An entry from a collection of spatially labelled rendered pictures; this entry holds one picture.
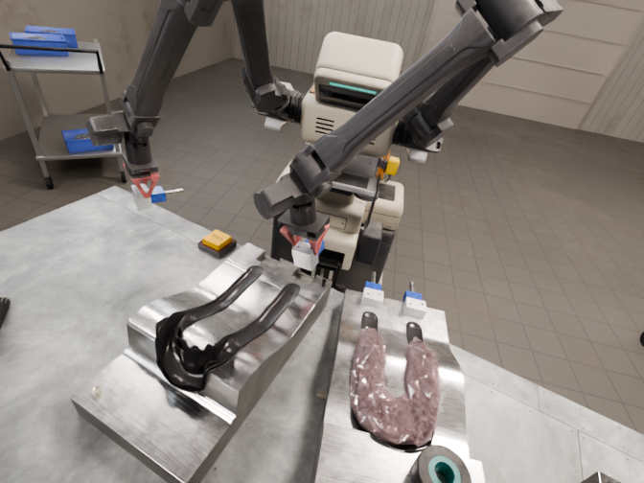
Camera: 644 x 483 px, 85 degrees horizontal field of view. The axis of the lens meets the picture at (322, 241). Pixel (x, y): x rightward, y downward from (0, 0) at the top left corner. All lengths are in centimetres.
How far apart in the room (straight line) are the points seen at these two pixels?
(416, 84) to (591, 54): 722
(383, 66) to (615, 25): 697
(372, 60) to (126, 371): 87
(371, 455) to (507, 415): 39
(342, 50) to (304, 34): 644
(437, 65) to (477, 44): 6
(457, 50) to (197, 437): 73
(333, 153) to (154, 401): 53
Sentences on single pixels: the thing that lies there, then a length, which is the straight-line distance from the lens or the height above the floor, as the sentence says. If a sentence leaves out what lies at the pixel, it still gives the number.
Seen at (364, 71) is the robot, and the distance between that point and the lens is 96.
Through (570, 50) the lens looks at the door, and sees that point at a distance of 766.
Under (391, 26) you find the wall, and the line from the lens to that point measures 721.
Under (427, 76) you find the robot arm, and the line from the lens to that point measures 61.
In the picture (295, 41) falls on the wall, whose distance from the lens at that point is 749.
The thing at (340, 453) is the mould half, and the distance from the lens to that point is 64.
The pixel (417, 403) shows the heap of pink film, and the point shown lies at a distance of 74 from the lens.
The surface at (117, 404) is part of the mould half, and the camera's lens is 75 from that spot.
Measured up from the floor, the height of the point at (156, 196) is 94.
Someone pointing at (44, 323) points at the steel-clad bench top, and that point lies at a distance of 100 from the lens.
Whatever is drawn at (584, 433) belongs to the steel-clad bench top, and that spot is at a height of 80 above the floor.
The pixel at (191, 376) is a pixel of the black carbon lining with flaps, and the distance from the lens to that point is 74.
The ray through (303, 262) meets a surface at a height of 95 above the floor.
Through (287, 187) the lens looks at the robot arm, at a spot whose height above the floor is 117.
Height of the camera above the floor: 149
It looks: 36 degrees down
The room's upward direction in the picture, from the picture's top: 11 degrees clockwise
